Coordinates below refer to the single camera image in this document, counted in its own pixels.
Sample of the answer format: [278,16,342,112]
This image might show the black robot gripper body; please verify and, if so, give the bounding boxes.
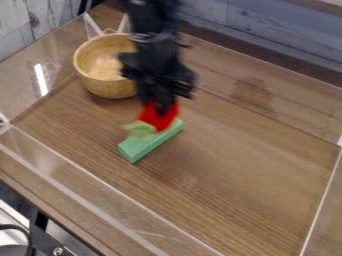
[118,36,198,100]

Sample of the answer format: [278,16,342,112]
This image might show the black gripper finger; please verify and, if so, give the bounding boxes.
[156,88,176,116]
[135,80,156,105]

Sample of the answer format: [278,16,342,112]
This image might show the red plush strawberry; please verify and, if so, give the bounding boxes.
[125,101,180,141]

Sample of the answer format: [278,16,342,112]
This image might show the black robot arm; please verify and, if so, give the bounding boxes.
[118,0,197,117]

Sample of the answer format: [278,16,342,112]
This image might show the wooden bowl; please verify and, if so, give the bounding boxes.
[74,33,137,99]

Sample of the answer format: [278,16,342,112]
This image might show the green rectangular block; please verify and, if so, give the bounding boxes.
[118,118,185,163]

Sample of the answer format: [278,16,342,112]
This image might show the clear acrylic tray wall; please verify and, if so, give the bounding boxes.
[0,20,342,256]

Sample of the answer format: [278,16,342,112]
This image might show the black cable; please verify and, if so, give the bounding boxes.
[0,223,35,256]

